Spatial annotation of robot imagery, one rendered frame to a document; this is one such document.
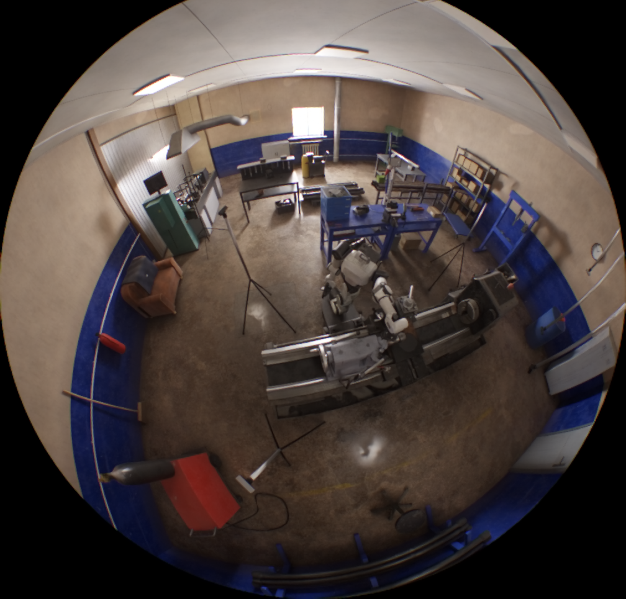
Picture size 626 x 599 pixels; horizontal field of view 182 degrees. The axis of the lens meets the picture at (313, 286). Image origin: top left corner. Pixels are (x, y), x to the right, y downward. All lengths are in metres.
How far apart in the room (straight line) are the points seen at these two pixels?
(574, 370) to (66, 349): 7.90
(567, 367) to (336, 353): 4.87
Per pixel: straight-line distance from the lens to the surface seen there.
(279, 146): 7.18
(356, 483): 2.85
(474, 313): 2.18
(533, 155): 5.55
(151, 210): 4.03
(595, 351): 5.05
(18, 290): 2.99
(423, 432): 2.99
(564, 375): 5.37
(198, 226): 4.73
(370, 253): 1.72
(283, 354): 1.84
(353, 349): 1.50
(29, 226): 3.21
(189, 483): 2.40
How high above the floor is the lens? 2.58
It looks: 55 degrees down
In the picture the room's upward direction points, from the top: 2 degrees counter-clockwise
